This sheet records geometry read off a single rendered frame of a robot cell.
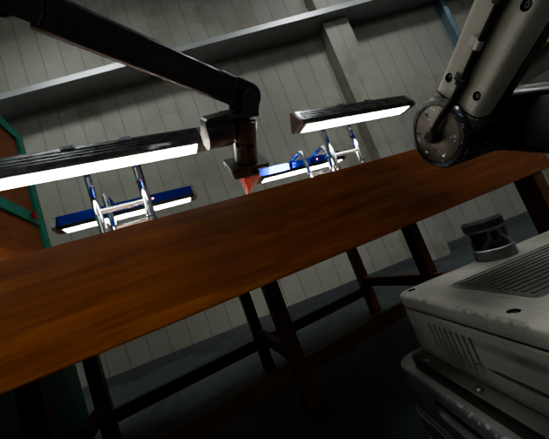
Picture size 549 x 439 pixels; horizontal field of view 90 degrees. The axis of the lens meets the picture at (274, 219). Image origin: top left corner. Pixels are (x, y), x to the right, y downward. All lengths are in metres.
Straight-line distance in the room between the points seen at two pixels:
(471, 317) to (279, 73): 3.35
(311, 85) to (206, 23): 1.42
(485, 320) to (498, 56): 0.34
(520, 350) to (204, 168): 2.91
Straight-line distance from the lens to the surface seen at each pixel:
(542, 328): 0.39
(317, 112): 1.15
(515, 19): 0.50
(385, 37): 4.24
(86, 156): 0.93
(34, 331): 0.56
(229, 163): 0.70
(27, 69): 4.30
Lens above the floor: 0.63
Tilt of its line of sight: 7 degrees up
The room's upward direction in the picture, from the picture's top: 20 degrees counter-clockwise
